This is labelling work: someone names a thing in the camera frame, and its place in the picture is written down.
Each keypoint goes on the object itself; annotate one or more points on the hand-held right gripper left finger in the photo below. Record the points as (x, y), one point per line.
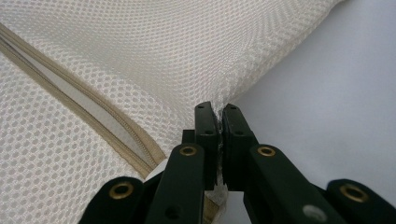
(207, 133)

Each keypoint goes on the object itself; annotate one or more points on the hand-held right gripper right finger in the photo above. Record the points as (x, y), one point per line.
(236, 137)

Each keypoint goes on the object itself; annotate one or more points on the cream mesh laundry bag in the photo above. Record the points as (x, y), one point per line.
(124, 46)

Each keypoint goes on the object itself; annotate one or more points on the white table mat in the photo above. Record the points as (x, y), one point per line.
(311, 93)

